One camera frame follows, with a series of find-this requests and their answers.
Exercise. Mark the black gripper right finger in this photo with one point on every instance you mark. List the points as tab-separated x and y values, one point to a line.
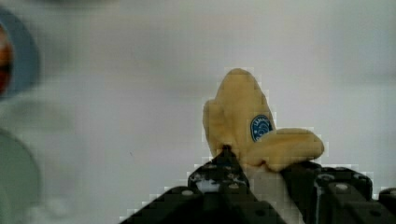
326	195

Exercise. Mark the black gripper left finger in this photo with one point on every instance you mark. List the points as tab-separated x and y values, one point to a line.
218	192

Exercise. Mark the green mug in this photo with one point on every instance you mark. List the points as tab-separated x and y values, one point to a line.
19	180

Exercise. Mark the blue bowl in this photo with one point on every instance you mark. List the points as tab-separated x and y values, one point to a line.
25	67

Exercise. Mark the red toy in bowl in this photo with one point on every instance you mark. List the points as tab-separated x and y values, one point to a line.
6	60

